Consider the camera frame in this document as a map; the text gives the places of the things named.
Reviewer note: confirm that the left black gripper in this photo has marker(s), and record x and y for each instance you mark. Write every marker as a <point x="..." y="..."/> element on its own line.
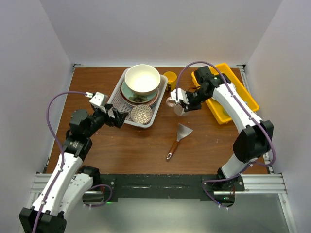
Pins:
<point x="119" y="117"/>

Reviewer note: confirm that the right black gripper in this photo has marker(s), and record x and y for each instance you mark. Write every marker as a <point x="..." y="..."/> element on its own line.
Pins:
<point x="190" y="107"/>

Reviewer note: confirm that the pink mug purple interior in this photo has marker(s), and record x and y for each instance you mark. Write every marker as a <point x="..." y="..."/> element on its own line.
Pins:
<point x="177" y="108"/>

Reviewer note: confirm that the white perforated plastic basket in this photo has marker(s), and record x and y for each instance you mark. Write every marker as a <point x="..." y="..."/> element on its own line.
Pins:
<point x="120" y="104"/>

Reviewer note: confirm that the dark red rimmed plate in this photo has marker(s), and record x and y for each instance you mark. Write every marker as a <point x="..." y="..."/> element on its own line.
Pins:
<point x="124" y="97"/>

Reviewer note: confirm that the mint green flower plate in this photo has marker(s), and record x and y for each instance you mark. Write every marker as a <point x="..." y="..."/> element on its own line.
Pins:
<point x="126" y="90"/>

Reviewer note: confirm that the small brown patterned bowl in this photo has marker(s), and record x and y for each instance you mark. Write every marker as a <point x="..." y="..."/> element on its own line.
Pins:
<point x="141" y="114"/>

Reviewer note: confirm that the pink polka dot plate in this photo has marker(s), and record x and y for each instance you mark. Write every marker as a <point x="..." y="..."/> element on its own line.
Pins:
<point x="154" y="102"/>

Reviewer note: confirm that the white bowl patterned inside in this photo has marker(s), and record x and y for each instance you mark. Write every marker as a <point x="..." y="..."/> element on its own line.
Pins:
<point x="142" y="79"/>

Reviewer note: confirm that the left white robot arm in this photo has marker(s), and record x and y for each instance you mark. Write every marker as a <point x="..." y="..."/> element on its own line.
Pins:
<point x="70" y="179"/>

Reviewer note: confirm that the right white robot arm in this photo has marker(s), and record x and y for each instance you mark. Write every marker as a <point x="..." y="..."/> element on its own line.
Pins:
<point x="218" y="82"/>

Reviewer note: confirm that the yellow mug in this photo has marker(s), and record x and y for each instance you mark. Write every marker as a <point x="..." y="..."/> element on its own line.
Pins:
<point x="172" y="80"/>

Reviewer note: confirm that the yellow plastic tray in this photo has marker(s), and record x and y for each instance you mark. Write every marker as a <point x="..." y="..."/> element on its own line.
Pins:
<point x="217" y="110"/>

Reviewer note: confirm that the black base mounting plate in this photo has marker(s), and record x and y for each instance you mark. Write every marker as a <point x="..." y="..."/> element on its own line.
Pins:
<point x="157" y="186"/>

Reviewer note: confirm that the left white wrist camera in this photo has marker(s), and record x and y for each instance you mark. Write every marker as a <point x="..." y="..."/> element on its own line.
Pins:
<point x="97" y="100"/>

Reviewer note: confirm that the wooden handle metal scraper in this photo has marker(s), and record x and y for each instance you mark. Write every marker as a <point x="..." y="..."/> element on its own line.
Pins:
<point x="182" y="132"/>

